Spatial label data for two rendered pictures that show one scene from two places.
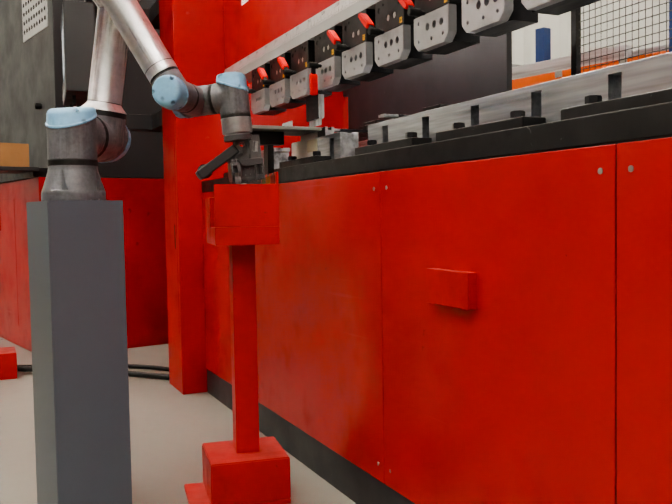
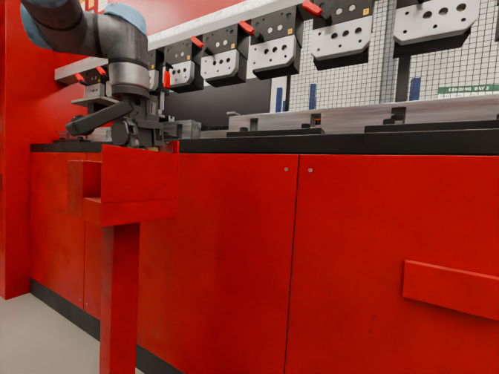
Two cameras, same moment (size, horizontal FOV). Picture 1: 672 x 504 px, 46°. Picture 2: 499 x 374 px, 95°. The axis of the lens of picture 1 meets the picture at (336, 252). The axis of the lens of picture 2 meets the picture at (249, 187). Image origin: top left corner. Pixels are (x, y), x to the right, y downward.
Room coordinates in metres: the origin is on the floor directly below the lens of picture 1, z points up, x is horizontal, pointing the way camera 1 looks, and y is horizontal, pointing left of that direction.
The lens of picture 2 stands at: (1.43, 0.33, 0.77)
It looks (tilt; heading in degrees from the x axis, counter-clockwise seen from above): 3 degrees down; 323
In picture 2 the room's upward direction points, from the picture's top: 3 degrees clockwise
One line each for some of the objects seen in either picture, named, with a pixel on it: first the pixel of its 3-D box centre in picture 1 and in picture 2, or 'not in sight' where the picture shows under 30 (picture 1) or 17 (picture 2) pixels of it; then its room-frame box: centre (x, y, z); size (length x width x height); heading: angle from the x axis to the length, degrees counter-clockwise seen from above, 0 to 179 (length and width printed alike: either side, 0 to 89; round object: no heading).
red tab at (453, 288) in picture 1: (450, 288); (451, 288); (1.52, -0.22, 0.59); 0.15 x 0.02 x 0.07; 25
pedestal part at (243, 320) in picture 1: (244, 347); (118, 325); (2.03, 0.24, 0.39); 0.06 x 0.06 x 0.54; 16
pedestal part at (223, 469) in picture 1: (235, 473); not in sight; (2.02, 0.27, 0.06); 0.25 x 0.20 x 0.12; 106
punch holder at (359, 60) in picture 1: (366, 46); (224, 58); (2.18, -0.09, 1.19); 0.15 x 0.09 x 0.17; 25
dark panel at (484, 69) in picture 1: (416, 108); (194, 120); (2.95, -0.31, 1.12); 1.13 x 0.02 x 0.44; 25
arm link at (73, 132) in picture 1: (73, 133); not in sight; (1.93, 0.64, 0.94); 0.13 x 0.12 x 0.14; 168
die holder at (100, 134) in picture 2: (259, 165); (87, 138); (3.02, 0.29, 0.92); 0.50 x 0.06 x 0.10; 25
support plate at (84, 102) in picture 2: (271, 130); (122, 110); (2.46, 0.19, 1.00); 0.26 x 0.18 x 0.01; 115
